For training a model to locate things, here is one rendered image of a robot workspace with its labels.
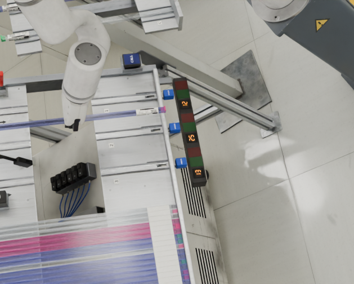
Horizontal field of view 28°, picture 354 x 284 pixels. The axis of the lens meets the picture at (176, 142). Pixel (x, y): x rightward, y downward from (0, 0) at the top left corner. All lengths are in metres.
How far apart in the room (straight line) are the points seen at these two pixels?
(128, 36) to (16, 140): 0.54
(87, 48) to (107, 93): 0.45
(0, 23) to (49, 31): 1.63
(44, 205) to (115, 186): 0.57
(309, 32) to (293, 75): 0.72
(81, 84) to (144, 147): 0.40
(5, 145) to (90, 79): 0.45
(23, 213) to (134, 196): 0.30
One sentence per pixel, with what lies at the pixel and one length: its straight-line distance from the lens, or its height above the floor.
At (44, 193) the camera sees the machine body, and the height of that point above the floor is 0.62.
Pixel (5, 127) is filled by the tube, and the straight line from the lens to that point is 1.89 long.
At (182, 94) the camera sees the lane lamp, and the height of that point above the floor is 0.66.
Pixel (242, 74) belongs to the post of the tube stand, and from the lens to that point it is 2.81.
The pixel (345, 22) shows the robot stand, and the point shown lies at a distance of 2.06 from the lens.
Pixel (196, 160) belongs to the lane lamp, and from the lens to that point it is 1.99.
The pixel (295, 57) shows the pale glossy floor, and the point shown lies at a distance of 2.71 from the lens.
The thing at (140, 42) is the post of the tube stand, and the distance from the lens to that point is 2.34.
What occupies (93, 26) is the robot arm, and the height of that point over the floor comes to 1.15.
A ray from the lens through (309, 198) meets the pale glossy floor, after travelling 2.53.
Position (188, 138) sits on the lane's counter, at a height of 0.66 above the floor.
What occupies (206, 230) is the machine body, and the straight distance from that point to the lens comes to 2.58.
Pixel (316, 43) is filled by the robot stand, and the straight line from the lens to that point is 2.04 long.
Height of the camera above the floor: 2.19
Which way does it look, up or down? 48 degrees down
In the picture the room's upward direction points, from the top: 69 degrees counter-clockwise
